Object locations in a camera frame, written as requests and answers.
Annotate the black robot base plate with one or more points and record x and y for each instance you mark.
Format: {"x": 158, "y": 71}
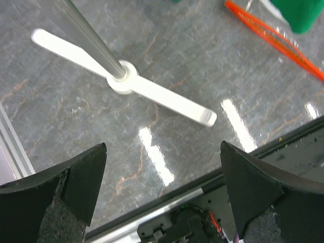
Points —
{"x": 200, "y": 211}

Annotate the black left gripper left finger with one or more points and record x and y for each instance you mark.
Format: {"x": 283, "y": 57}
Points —
{"x": 56, "y": 204}

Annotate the aluminium frame post left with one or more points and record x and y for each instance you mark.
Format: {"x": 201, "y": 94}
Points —
{"x": 15, "y": 163}

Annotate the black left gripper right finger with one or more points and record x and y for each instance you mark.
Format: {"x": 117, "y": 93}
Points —
{"x": 270, "y": 204}

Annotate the silver clothes rack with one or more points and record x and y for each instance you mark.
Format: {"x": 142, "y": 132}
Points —
{"x": 91, "y": 53}

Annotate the green t-shirt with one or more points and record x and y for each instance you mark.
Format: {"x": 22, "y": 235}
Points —
{"x": 300, "y": 14}

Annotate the clear zip top bag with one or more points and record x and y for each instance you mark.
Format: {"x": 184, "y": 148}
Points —
{"x": 274, "y": 38}

